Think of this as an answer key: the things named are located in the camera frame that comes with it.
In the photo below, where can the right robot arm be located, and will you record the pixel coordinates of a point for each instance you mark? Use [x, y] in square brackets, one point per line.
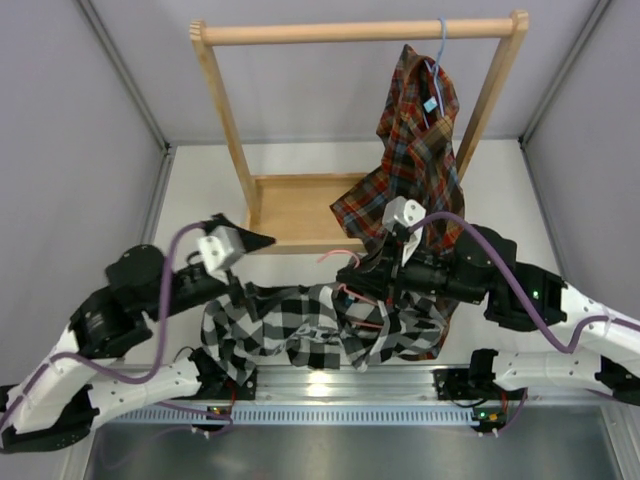
[594, 347]

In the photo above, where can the wooden clothes rack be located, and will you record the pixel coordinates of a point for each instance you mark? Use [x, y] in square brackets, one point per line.
[289, 204]

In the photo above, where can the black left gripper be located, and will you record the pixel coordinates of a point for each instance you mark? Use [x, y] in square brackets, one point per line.
[258, 298]

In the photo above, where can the blue wire hanger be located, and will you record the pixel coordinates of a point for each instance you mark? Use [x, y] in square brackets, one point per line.
[436, 101]

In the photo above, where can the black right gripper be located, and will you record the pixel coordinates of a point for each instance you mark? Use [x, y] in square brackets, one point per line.
[377, 274]

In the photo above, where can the pink wire hanger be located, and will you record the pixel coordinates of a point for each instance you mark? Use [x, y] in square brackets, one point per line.
[351, 294]

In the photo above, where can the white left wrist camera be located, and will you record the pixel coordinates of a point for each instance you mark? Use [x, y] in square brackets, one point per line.
[220, 249]

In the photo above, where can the black white checkered shirt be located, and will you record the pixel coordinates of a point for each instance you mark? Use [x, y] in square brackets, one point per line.
[321, 336]

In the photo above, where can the red brown plaid shirt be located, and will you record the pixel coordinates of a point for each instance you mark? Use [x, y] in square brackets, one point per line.
[418, 162]

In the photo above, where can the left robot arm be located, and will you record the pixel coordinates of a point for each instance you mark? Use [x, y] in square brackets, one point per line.
[108, 359]

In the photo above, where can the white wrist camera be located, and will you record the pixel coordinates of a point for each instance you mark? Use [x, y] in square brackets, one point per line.
[401, 215]
[220, 249]

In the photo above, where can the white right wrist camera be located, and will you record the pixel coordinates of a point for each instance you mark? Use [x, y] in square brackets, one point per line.
[401, 215]

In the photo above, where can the aluminium mounting rail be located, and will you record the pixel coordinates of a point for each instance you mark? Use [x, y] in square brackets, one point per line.
[397, 395]

